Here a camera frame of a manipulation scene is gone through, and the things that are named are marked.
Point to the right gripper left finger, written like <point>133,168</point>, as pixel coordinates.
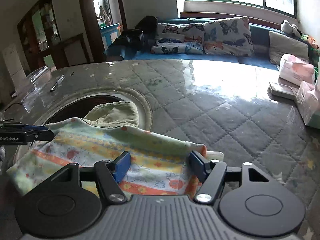
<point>109,175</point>

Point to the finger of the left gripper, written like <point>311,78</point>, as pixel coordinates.
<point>33,128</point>
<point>39,135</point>

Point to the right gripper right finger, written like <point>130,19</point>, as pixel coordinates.
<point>210,174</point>

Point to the colourful patterned children's garment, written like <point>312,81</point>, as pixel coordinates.
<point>158,162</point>

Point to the clear plastic food box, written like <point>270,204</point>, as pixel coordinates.
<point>37,88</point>

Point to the white refrigerator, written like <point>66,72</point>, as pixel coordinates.
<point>13,64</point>

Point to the black pen on table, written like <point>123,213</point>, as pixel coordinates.
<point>57,83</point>

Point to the grey quilted star table cover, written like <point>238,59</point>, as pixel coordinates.
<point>226,106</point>

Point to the dark wooden cabinet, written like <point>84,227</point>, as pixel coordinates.
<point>42,43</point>

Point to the flat grey book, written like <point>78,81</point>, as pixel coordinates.
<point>283,91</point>

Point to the blue white storage cabinet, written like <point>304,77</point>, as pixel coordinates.
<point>109,34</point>

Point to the blue sofa bed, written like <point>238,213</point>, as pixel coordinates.
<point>261,45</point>

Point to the folded butterfly print blanket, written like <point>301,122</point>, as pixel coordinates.
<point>179,39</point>

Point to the large butterfly print pillow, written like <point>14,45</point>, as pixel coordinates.
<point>231,36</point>

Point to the black bag on sofa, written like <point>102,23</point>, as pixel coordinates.
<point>142,37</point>

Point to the grey plain cushion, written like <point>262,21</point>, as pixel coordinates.
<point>281,44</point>

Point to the white plush toy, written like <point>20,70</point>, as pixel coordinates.
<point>290,29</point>

